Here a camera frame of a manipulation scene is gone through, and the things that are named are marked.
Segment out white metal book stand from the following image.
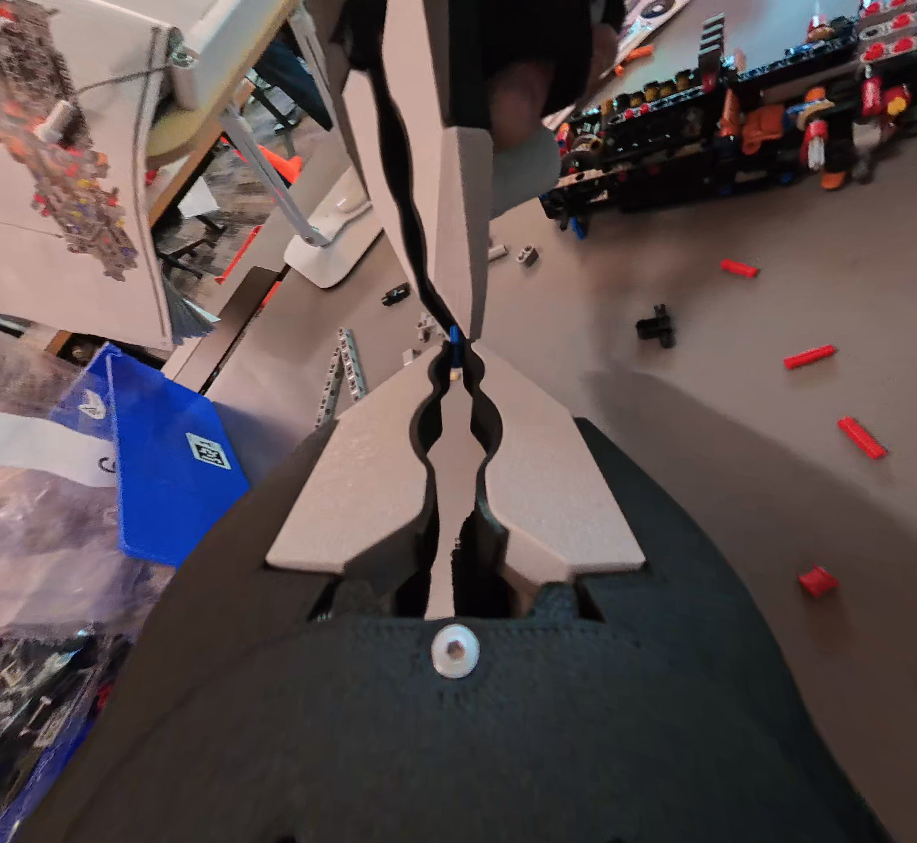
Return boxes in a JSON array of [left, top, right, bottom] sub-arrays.
[[147, 0, 384, 289]]

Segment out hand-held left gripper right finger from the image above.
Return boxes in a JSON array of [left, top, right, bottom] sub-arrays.
[[462, 342, 647, 586]]

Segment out clear bags of lego parts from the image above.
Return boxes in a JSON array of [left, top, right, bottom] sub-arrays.
[[0, 331, 180, 780]]

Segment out lego instruction booklet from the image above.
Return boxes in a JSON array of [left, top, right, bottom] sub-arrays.
[[0, 0, 302, 351]]

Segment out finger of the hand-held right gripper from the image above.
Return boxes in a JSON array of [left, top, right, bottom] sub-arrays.
[[436, 126, 497, 344], [342, 0, 463, 339]]

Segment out lego sticker sheet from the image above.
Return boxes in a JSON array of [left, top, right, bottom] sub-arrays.
[[612, 0, 696, 63]]

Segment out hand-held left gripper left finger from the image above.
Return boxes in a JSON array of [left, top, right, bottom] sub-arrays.
[[265, 344, 452, 579]]

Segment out grey lego beam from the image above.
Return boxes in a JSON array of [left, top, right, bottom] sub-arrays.
[[315, 348, 346, 429], [338, 327, 370, 403]]

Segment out partly built lego vehicle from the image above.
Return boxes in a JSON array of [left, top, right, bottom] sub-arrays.
[[541, 0, 917, 239]]

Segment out orange plastic object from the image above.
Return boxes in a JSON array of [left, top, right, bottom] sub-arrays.
[[258, 145, 305, 189]]

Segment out blue storage bin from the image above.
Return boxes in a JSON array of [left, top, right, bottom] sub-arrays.
[[0, 342, 252, 837]]

